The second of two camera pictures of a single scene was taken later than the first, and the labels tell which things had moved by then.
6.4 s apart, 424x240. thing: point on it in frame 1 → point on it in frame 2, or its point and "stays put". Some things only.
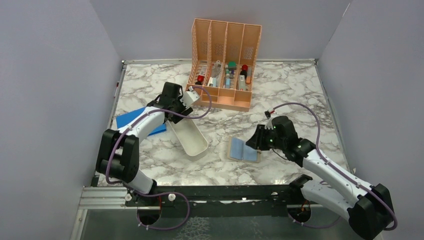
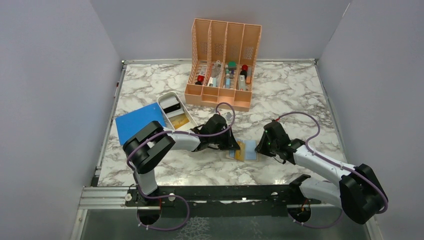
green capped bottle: x=232 y=65 stays put
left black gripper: x=183 y=110 → x=230 y=143
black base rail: x=219 y=200 stays put
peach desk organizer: x=221 y=61 stays put
